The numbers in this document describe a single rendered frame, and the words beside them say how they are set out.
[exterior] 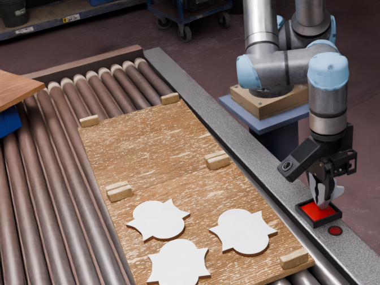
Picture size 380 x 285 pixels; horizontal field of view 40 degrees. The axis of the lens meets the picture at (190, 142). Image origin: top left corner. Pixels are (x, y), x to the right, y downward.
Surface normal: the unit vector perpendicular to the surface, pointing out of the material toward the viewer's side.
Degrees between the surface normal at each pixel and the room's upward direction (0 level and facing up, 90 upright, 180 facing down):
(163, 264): 0
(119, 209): 0
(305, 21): 117
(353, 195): 0
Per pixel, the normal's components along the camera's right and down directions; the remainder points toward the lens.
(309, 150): -0.61, -0.55
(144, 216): -0.13, -0.84
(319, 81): -0.63, 0.44
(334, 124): 0.12, 0.51
